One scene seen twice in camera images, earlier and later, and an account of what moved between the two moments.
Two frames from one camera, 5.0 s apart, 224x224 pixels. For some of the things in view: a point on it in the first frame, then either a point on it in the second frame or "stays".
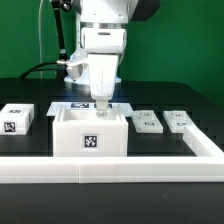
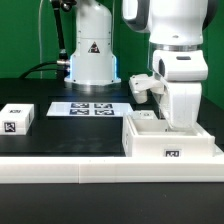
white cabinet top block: [16, 118] stays
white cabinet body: [79, 132] to [153, 138]
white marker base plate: [55, 105] stays
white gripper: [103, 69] to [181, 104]
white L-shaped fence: [207, 166] stays
